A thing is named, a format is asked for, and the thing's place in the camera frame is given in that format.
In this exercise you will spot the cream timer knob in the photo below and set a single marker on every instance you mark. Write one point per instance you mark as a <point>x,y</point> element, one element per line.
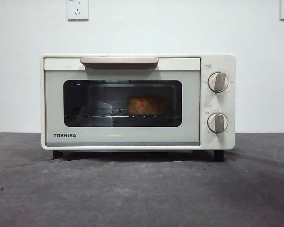
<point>217,122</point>

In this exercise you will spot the cream Toshiba toaster oven body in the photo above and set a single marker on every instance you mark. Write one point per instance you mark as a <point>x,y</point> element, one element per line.
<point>230,106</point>

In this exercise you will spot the orange-brown bread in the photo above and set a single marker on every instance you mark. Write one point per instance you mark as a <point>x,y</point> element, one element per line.
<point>144,105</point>

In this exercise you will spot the cream temperature knob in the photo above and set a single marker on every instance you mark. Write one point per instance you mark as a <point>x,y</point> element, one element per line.
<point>218,81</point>

